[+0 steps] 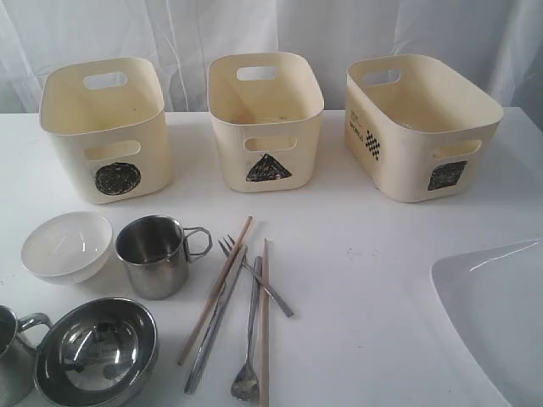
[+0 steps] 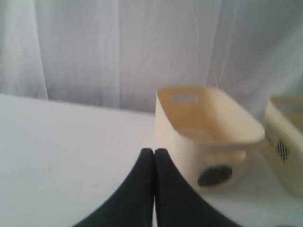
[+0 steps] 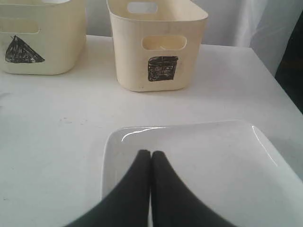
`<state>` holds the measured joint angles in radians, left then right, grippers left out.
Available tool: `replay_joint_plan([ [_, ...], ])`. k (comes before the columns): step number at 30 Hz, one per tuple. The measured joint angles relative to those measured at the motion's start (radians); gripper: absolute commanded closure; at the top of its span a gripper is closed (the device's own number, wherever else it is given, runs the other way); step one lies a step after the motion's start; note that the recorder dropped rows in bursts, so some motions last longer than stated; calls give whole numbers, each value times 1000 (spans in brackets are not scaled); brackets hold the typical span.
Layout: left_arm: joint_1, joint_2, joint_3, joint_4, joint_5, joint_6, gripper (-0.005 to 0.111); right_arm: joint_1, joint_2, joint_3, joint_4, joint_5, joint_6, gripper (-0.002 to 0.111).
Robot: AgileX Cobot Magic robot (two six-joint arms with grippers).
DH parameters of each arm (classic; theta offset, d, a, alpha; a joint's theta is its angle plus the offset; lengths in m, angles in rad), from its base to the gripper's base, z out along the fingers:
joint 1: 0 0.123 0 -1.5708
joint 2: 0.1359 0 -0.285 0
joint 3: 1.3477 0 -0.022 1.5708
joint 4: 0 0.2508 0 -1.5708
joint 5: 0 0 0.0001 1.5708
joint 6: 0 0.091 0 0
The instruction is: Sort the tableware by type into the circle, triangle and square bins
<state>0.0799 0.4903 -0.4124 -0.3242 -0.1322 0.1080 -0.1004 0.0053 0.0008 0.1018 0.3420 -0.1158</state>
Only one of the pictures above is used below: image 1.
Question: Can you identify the wooden chopstick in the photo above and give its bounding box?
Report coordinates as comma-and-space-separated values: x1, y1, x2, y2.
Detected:
258, 237, 271, 407
177, 215, 253, 365

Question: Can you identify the white ceramic bowl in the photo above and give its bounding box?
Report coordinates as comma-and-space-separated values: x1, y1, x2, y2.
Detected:
20, 211, 114, 285

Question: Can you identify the stainless steel bowl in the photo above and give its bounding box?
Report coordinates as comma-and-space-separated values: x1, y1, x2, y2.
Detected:
33, 297, 160, 406

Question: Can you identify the steel mug with solid handle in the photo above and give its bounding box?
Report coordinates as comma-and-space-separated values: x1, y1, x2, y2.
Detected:
1, 305, 52, 406

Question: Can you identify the stainless steel fork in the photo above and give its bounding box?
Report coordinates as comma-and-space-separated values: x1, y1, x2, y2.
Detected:
218, 235, 294, 318

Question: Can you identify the cream bin with triangle mark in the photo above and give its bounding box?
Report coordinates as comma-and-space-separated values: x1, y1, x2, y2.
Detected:
207, 52, 324, 192

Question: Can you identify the cream bin with square mark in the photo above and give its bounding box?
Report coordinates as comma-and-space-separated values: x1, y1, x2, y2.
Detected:
344, 54, 504, 203

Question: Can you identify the stainless steel table knife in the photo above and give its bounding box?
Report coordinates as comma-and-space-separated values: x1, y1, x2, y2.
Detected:
184, 244, 247, 394

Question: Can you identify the stainless steel spoon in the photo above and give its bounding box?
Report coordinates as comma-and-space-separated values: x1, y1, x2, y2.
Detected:
231, 277, 260, 401

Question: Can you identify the cream bin with circle mark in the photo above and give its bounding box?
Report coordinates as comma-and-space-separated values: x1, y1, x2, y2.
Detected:
39, 57, 173, 204

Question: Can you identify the white square plate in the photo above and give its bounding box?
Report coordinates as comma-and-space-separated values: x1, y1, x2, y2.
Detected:
431, 239, 542, 406

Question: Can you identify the white curtain backdrop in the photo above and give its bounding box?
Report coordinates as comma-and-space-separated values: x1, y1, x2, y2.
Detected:
1, 1, 542, 121

